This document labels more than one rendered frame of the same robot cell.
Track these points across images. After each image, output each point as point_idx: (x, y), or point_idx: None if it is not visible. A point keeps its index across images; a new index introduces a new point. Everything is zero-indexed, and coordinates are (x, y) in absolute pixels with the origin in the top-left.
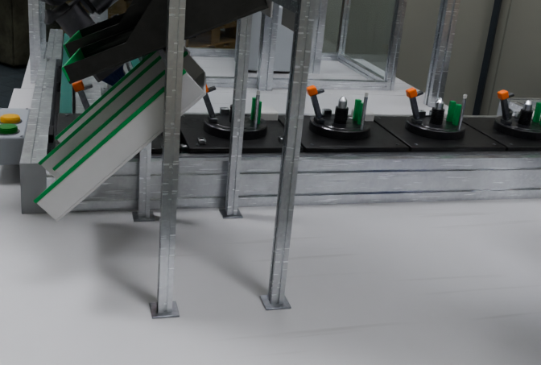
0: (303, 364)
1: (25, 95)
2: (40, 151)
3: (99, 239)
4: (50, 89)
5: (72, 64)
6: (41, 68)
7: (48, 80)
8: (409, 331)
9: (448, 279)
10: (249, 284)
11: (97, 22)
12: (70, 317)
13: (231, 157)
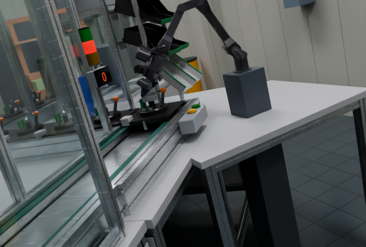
0: (166, 99)
1: (150, 204)
2: (189, 102)
3: None
4: (153, 138)
5: (186, 42)
6: (137, 163)
7: (146, 148)
8: (139, 106)
9: None
10: None
11: (147, 66)
12: (203, 98)
13: (133, 102)
